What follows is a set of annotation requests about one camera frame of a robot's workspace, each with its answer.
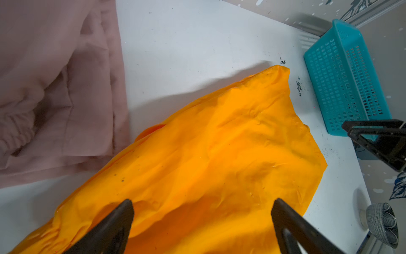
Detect teal plastic basket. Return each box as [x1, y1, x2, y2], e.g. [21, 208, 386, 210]
[304, 19, 392, 137]

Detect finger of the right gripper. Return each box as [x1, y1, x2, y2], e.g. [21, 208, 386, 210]
[342, 119, 406, 140]
[351, 135, 406, 173]

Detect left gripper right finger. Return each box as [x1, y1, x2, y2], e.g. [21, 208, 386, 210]
[271, 199, 342, 254]

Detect pink shorts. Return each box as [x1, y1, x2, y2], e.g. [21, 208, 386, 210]
[1, 1, 130, 188]

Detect orange shorts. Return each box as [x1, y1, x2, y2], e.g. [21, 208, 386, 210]
[13, 66, 327, 254]

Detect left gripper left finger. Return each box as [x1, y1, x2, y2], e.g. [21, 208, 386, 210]
[65, 199, 134, 254]

